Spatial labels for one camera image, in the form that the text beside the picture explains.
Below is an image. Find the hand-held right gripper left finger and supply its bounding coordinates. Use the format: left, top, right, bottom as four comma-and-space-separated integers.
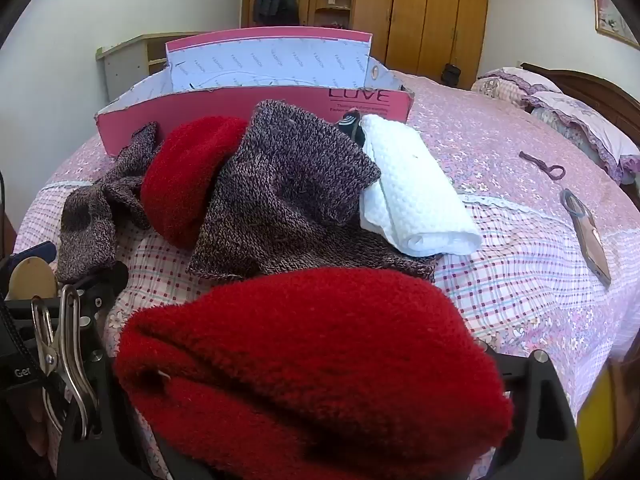
57, 354, 213, 480

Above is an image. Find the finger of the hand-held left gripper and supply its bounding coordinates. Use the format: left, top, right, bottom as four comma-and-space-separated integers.
74, 261, 130, 323
0, 241, 57, 281

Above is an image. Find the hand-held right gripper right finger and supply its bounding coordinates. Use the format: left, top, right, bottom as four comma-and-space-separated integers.
475, 347, 583, 480

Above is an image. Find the beige foam ball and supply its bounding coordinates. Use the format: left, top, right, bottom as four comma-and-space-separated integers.
9, 256, 58, 303

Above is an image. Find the small brown knit sock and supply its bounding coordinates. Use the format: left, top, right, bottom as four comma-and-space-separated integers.
54, 121, 162, 285

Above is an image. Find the red fuzzy sock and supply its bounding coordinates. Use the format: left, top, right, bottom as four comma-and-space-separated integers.
140, 116, 249, 249
114, 267, 516, 480

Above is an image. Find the pink cardboard box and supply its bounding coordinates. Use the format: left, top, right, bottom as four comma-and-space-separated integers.
95, 26, 416, 158

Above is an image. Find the large brown knit sock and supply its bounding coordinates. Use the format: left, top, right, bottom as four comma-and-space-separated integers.
186, 100, 441, 283

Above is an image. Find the white waffle towel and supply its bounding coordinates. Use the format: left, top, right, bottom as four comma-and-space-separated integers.
359, 114, 483, 257

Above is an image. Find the black patterned sock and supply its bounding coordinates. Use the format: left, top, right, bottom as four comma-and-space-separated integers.
336, 112, 368, 148

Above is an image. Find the wooden bedside cabinet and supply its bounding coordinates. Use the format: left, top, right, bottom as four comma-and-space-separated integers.
0, 210, 18, 256

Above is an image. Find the metal spring clip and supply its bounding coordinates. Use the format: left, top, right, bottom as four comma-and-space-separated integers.
31, 285, 101, 441

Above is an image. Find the yellow object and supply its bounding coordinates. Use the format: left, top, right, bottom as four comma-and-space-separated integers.
575, 360, 626, 480

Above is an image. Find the brown smartphone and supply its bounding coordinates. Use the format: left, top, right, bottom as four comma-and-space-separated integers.
572, 205, 612, 288

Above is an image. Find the cream open shelf unit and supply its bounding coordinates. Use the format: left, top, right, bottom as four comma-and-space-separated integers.
96, 32, 201, 103

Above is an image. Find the dark wooden headboard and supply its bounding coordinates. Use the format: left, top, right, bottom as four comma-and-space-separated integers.
520, 62, 640, 133

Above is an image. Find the wooden wardrobe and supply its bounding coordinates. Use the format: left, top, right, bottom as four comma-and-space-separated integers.
240, 0, 491, 78

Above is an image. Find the purple string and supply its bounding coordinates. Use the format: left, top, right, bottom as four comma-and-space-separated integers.
519, 150, 567, 181

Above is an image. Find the framed wall picture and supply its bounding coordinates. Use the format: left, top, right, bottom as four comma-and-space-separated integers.
591, 0, 640, 51

